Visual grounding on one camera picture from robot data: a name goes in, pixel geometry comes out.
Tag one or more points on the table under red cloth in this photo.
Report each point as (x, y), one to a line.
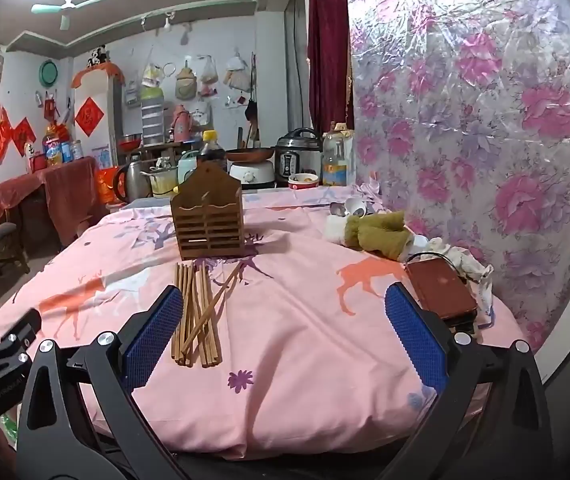
(70, 190)

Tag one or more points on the olive green knit cloth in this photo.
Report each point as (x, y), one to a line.
(380, 235)

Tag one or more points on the pink thermos jug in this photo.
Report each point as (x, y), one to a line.
(181, 127)

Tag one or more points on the orange bag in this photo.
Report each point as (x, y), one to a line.
(106, 185)

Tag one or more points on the steel pressure cooker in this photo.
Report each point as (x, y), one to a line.
(292, 160)

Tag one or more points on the large metal spoon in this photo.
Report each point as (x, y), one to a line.
(336, 208)

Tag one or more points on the red diamond paper decoration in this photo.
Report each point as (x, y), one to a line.
(24, 136)
(87, 117)

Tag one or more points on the steel kettle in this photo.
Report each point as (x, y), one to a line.
(135, 182)

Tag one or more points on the clear jar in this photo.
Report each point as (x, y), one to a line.
(77, 151)

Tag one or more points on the stacked grey green-lidded container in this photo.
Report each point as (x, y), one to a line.
(152, 120)

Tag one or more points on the dark sauce bottle yellow cap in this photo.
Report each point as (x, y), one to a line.
(212, 152)

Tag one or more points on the white electric cooker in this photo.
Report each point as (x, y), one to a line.
(252, 175)

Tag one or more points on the panda plush toy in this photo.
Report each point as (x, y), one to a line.
(97, 57)

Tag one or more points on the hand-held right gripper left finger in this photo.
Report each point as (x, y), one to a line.
(155, 340)

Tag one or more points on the copper frying pan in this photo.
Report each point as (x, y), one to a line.
(250, 154)

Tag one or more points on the white fluffy cloth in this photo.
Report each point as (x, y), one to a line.
(336, 230)

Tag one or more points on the green ceiling fan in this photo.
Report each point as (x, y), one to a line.
(69, 2)

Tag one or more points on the pink deer-print cloth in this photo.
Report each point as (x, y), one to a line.
(290, 360)

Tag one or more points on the red paper bowl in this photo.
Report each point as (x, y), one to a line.
(302, 183)

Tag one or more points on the clear bag with yellow contents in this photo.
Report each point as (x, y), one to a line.
(151, 76)

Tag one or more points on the small red pot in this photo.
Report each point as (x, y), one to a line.
(39, 164)

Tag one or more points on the white hanging bag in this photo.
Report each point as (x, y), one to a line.
(202, 116)

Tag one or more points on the floral mattress in plastic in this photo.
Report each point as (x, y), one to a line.
(465, 110)

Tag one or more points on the yellow pot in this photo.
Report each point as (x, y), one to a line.
(162, 182)

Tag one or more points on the dark red curtain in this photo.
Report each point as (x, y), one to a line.
(327, 60)

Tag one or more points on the white fridge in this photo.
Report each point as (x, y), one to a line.
(90, 150)

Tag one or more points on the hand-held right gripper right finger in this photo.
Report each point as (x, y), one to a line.
(415, 340)

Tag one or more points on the green round plate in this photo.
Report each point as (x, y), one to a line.
(49, 72)

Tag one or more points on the teal appliance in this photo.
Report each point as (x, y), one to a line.
(187, 165)

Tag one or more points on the red basin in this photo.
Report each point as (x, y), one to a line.
(130, 142)

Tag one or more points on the straw hat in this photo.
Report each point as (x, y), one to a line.
(186, 85)

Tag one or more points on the orange cloth cover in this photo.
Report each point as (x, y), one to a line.
(100, 69)

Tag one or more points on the clear oil bottle yellow label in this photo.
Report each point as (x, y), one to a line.
(335, 160)

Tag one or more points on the brown leather case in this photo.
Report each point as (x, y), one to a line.
(440, 290)

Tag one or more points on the beige hanging bag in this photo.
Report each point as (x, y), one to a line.
(237, 77)

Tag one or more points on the clear bag with red contents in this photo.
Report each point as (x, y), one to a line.
(208, 77)

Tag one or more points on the blue canister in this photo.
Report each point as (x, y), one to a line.
(66, 152)

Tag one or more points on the black hanging ladle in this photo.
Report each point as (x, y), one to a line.
(251, 110)

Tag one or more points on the yellow oil bottle blue label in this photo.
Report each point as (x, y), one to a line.
(52, 152)

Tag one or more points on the bundle of wooden chopsticks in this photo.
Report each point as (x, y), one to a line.
(190, 320)

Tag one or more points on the brown slatted chopstick holder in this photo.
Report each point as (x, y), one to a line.
(207, 220)

